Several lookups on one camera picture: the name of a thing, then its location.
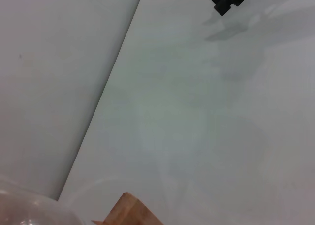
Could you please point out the wooden dispenser stand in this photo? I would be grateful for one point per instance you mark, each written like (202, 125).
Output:
(128, 210)

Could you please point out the clear glass water dispenser jar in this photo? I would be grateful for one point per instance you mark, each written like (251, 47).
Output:
(29, 207)

